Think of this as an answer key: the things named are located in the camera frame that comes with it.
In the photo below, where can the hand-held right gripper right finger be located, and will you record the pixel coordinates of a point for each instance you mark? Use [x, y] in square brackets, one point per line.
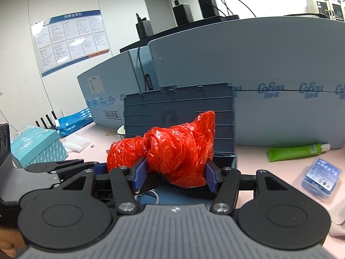
[209, 175]

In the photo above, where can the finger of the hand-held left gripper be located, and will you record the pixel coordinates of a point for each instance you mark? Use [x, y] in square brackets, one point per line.
[152, 182]
[101, 168]

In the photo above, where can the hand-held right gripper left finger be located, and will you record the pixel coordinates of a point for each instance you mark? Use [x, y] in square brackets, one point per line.
[140, 172]

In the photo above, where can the red plastic bag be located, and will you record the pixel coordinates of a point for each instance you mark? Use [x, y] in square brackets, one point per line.
[175, 145]

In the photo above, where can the dark blue storage box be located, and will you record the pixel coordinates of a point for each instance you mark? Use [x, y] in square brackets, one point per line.
[151, 113]

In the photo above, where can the grey cloth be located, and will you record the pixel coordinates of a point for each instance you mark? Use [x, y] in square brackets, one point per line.
[338, 221]

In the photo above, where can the pink desktop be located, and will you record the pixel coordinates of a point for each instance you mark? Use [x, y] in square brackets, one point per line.
[256, 172]

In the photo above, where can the person's left hand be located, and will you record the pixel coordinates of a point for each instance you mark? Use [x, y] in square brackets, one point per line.
[9, 240]

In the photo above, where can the clear plastic wrapper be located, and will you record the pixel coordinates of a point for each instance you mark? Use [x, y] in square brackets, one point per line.
[78, 144]

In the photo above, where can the brown rubber band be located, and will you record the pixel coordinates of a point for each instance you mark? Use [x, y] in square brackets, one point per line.
[107, 133]

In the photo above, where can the white round object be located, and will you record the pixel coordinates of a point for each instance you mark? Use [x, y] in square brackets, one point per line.
[121, 130]

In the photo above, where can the teal tissue box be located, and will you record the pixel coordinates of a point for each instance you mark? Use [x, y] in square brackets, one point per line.
[37, 145]

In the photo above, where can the blue packet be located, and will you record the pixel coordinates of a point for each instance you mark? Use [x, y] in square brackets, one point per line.
[72, 122]

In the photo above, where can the black router with antennas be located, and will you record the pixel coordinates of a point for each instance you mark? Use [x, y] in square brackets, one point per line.
[47, 122]

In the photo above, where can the light blue box with label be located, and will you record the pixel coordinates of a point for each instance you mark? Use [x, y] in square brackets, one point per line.
[107, 86]

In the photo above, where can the green tube with white cap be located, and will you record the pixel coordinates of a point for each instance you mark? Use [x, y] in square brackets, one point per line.
[293, 152]

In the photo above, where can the clear case with blue contents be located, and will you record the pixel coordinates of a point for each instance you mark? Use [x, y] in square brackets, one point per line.
[320, 179]

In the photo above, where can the large light blue cardboard box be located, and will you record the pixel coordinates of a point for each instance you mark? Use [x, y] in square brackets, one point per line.
[269, 59]

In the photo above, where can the dark flat panel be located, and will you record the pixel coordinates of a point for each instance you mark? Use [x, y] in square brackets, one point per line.
[167, 32]

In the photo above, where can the black power adapter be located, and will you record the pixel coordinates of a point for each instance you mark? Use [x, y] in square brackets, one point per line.
[209, 8]
[144, 27]
[183, 13]

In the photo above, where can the beige cabinet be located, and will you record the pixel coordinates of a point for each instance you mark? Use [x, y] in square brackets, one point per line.
[326, 8]

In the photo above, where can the wall notice board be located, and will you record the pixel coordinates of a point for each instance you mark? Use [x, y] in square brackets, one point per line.
[70, 40]

